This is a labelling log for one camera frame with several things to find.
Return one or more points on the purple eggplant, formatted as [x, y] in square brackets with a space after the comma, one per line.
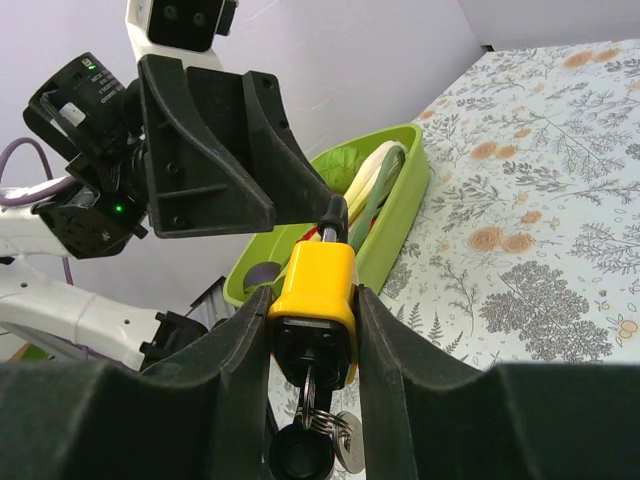
[260, 274]

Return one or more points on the floral table mat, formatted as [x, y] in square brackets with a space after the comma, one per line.
[525, 246]

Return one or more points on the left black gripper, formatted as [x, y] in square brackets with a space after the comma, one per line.
[198, 168]

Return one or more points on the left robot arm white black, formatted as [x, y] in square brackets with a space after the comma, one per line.
[32, 302]

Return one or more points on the green beans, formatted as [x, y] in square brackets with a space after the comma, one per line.
[360, 229]

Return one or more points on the green plastic basket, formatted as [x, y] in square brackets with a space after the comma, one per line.
[380, 249]

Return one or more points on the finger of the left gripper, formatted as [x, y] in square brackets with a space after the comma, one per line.
[245, 113]

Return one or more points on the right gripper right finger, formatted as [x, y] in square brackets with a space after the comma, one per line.
[427, 415]

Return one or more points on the red chili pepper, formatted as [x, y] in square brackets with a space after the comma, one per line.
[312, 235]

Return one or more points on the silver keys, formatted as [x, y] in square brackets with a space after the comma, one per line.
[344, 429]

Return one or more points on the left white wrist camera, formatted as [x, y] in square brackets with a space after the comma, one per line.
[184, 30]

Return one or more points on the green round cabbage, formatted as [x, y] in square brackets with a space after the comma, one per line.
[339, 166]

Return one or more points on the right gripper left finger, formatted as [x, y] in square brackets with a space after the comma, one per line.
[198, 414]

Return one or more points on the white leek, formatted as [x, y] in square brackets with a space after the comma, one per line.
[361, 187]

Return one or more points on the yellow padlock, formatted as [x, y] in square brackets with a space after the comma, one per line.
[313, 325]

